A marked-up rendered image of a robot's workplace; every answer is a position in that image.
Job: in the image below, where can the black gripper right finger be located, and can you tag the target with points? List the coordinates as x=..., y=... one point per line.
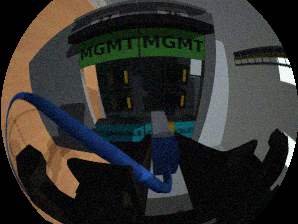
x=203, y=167

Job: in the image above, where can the blue cable with plug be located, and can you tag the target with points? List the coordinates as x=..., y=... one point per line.
x=165, y=152

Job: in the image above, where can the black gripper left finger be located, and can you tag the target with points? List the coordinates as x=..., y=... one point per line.
x=110, y=176

